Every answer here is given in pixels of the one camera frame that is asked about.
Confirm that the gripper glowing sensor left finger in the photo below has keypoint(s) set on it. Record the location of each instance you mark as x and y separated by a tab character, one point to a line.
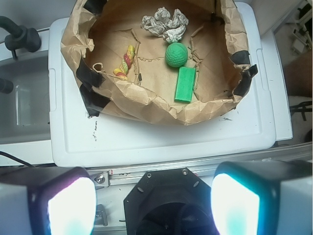
46	201

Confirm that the crumpled white paper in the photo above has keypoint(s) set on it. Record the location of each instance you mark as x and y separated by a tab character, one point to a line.
171	28

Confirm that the black octagonal mount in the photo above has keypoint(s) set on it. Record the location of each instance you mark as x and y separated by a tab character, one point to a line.
169	202

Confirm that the clear plastic container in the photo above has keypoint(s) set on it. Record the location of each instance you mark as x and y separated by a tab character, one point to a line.
24	113

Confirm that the green dimpled foam ball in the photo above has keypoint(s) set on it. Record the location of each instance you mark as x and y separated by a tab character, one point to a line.
176	55

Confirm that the green rectangular block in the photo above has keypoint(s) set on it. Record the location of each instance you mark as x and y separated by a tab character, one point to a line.
185	84

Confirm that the yellow red twisted toy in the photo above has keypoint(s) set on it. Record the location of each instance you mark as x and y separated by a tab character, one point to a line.
125	65

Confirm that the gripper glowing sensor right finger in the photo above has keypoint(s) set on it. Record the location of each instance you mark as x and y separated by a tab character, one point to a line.
263	198

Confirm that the aluminium extrusion rail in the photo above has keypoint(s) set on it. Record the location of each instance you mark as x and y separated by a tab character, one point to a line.
123	175

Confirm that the brown paper bag tray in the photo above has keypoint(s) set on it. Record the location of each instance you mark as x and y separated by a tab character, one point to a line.
99	32

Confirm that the white plastic bin lid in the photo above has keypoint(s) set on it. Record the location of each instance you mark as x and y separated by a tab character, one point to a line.
80	140

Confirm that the black clamp knob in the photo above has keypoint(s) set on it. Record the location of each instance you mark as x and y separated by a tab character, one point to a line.
19	37

